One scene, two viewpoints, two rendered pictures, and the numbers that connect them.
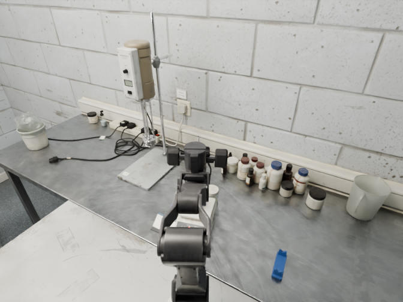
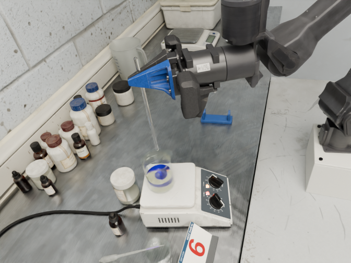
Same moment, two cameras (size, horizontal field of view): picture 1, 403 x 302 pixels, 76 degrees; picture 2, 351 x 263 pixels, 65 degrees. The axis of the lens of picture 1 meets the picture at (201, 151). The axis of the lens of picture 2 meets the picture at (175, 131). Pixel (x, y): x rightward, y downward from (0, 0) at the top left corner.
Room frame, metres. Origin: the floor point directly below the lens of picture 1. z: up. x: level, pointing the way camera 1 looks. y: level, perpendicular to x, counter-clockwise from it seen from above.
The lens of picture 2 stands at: (0.71, 0.41, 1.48)
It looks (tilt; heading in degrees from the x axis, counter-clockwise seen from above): 41 degrees down; 265
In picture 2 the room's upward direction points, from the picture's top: 9 degrees counter-clockwise
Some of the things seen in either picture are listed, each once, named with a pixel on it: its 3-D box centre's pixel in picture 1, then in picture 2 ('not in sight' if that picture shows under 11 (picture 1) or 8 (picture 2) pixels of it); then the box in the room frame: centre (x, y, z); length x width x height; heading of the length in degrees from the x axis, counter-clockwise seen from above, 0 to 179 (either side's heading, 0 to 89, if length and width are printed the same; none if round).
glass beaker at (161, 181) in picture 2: not in sight; (160, 171); (0.73, 0.01, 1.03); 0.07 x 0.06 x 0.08; 17
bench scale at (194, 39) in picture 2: not in sight; (190, 39); (0.46, -0.88, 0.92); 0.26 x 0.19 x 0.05; 151
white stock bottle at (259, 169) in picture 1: (259, 172); (72, 136); (0.98, -0.28, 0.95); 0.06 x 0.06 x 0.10
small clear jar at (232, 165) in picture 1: (232, 165); (41, 174); (1.06, -0.16, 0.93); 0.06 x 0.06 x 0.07
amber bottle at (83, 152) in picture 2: (250, 176); (80, 145); (0.95, -0.23, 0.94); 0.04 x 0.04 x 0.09
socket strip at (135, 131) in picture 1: (134, 130); not in sight; (1.44, 0.42, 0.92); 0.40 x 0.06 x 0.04; 60
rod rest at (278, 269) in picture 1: (279, 263); (216, 116); (0.52, -0.27, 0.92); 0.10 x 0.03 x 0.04; 155
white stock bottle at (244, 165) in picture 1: (244, 168); (60, 152); (1.00, -0.21, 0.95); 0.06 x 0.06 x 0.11
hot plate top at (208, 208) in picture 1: (197, 207); (168, 183); (0.72, 0.01, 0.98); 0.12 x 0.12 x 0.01; 76
